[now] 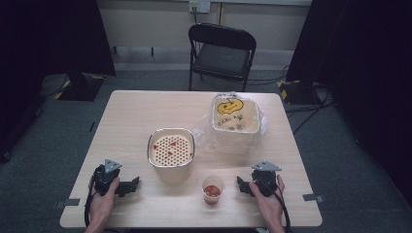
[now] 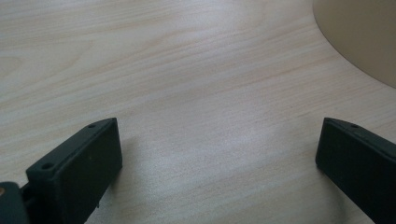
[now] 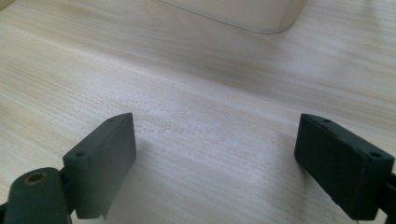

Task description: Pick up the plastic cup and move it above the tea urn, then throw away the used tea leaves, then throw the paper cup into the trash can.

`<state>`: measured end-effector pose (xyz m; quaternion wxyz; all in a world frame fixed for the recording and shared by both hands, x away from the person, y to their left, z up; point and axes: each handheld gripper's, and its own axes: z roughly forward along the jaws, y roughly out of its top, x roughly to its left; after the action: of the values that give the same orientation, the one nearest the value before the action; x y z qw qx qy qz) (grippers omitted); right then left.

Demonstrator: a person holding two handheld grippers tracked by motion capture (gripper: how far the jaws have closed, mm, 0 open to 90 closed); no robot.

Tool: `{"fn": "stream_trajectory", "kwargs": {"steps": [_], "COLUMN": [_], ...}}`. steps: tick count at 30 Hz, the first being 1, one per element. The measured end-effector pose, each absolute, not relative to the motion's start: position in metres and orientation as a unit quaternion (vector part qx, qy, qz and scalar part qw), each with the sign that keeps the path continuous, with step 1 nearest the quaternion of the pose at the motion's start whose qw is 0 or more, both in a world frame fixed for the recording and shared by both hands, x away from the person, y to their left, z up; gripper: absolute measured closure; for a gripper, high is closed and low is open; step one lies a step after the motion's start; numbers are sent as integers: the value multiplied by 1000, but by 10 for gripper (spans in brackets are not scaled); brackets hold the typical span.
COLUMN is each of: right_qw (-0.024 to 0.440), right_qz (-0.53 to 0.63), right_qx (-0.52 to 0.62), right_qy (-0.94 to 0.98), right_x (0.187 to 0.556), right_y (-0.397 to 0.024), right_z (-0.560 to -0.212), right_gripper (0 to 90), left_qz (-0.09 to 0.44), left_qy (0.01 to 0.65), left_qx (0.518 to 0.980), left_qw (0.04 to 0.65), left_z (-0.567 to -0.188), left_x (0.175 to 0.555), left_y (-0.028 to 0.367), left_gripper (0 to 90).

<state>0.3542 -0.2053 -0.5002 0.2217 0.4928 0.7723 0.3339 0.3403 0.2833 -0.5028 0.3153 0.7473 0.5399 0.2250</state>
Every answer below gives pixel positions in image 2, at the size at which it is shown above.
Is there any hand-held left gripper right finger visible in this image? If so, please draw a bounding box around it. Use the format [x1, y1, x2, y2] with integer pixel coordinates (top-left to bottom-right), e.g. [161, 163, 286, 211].
[315, 117, 396, 224]

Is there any round beige plate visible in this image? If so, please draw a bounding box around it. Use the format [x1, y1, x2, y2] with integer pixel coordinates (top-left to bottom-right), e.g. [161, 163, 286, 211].
[312, 0, 396, 90]

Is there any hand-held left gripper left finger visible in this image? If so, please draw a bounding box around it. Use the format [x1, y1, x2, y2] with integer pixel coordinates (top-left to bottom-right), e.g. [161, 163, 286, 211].
[21, 117, 123, 224]

